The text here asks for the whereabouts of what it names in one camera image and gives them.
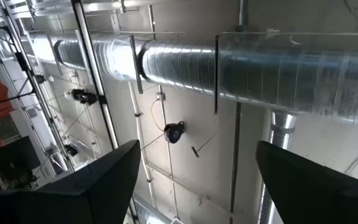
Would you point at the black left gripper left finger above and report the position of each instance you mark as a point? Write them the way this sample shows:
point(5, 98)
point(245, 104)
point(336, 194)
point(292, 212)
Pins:
point(73, 199)

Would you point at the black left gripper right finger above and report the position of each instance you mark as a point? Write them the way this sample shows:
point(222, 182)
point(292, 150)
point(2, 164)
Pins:
point(315, 196)

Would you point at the long ceiling light bar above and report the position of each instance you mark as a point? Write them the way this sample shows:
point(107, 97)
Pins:
point(92, 62)

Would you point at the black ceiling-mounted camera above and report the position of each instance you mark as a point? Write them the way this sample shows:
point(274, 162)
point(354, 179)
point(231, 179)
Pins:
point(174, 132)
point(82, 96)
point(71, 150)

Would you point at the narrow silver duct pipe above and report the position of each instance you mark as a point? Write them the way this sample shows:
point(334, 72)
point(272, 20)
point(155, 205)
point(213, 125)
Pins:
point(280, 130)

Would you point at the large silver air duct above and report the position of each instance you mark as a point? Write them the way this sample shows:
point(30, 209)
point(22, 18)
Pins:
point(259, 71)

